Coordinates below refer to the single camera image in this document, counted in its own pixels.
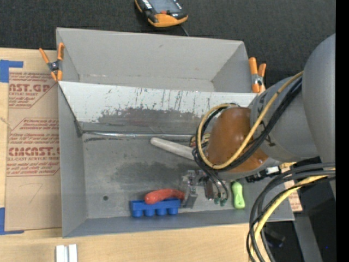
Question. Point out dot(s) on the brown cardboard board, red print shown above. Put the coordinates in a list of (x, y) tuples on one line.
[(32, 184)]

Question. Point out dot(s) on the black cylinder on white bracket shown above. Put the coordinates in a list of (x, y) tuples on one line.
[(257, 177)]

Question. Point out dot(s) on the blue studded toy brick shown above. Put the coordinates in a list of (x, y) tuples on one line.
[(152, 207)]

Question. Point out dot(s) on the pale beige rounded stick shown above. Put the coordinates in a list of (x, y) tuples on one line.
[(171, 147)]

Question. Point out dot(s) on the orange-red toy sausage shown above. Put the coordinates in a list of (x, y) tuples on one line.
[(161, 195)]

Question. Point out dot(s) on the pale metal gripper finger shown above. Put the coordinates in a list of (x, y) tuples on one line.
[(191, 200), (188, 181)]

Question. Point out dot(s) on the grey metal bin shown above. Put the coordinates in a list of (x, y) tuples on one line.
[(136, 171)]

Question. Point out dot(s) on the lime green plastic toy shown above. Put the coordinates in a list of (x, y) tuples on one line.
[(238, 196)]

